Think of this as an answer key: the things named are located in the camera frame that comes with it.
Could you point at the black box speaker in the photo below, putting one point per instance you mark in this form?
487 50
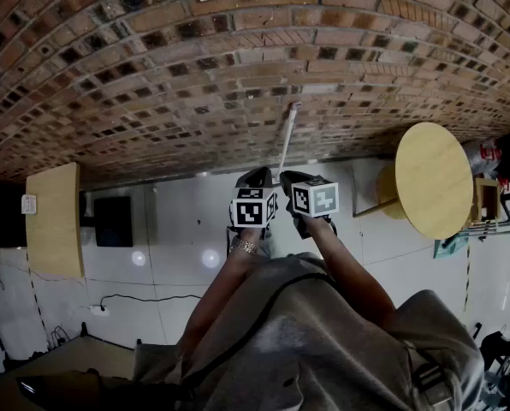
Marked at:
113 222

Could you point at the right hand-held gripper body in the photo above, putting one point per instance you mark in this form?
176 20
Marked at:
315 199

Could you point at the black chair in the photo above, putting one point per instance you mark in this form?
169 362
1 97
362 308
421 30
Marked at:
501 351

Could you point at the person's grey top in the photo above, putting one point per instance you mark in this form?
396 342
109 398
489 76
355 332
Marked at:
323 341

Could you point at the wooden chair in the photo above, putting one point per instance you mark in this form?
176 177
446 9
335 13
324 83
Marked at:
487 199

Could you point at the dark desk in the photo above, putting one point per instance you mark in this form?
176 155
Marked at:
45 366

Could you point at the rectangular wooden table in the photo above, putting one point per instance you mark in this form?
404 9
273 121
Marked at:
56 225

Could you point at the round wooden table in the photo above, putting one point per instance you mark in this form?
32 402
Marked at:
434 178

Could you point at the black cabinet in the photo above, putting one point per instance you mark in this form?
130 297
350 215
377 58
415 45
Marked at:
2 214

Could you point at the person's right forearm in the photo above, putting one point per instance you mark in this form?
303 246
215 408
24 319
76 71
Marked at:
349 268

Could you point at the red and white bag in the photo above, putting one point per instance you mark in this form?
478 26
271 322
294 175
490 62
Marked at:
486 154

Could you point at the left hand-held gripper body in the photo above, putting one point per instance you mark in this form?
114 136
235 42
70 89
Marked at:
248 212

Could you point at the white power strip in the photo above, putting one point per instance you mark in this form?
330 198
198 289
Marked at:
99 310

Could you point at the person's left forearm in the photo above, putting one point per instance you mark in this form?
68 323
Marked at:
221 289

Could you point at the metal wristwatch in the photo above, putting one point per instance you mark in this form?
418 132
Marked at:
244 246

